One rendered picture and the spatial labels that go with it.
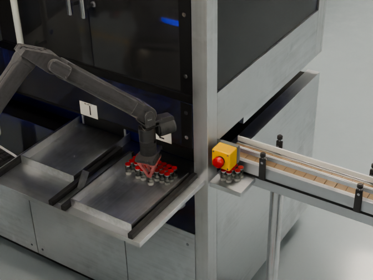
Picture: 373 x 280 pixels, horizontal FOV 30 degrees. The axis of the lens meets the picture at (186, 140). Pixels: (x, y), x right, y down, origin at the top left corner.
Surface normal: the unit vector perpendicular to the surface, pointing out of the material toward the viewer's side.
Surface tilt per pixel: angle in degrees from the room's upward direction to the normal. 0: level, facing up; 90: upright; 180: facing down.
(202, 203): 90
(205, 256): 90
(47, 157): 0
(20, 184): 0
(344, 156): 0
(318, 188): 90
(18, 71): 87
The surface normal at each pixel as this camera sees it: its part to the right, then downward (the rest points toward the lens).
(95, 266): -0.54, 0.47
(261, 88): 0.84, 0.28
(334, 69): -0.02, -0.84
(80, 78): 0.52, 0.32
